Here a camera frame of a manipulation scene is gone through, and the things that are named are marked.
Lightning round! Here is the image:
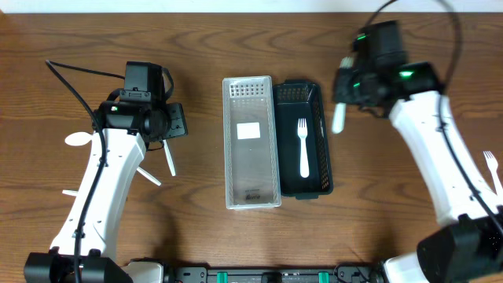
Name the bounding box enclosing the white plastic fork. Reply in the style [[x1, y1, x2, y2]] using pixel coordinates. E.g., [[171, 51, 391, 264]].
[[297, 118, 310, 178]]

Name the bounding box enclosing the clear plastic basket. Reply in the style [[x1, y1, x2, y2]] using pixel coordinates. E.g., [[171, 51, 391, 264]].
[[222, 75, 281, 210]]

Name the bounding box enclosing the pale green plastic fork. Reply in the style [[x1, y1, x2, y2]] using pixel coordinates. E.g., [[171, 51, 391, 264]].
[[332, 57, 354, 134]]

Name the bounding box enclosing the white utensil handle slanted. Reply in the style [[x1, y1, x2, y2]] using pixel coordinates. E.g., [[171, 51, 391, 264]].
[[137, 167, 161, 186]]

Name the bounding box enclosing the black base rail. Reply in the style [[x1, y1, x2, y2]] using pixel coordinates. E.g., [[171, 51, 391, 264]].
[[163, 264, 387, 283]]

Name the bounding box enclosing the white utensil tip left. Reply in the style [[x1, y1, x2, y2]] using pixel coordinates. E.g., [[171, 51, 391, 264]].
[[62, 189, 79, 197]]

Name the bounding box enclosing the white spoon under left arm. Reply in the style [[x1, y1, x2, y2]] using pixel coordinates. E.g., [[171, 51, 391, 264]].
[[64, 131, 93, 147]]

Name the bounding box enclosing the black plastic basket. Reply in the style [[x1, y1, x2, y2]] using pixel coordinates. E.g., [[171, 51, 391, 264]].
[[273, 80, 333, 200]]

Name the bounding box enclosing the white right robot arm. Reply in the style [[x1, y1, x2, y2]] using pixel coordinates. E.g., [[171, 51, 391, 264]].
[[332, 57, 502, 282]]

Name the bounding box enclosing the white utensil handle upright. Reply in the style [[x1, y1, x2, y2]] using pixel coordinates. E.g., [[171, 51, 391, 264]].
[[163, 140, 176, 176]]

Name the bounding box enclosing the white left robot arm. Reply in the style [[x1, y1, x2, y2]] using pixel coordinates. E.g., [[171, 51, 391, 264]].
[[24, 101, 187, 282]]

